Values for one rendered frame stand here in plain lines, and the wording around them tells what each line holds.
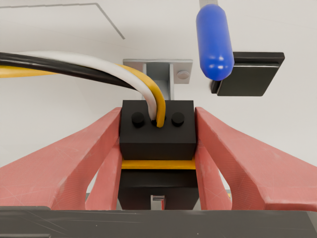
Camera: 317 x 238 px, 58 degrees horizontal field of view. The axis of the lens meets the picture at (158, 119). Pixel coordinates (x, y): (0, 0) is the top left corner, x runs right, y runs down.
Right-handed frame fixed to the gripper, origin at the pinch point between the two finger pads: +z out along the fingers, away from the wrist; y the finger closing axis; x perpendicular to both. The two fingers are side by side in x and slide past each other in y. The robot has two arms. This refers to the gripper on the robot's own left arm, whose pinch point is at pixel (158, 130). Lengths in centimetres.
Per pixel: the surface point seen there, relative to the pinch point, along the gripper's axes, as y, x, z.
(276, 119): -10.6, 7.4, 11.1
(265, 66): -6.7, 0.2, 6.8
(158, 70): 0.0, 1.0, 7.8
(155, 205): 1, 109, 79
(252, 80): -6.3, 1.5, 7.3
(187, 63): -1.9, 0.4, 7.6
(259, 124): -9.3, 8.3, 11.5
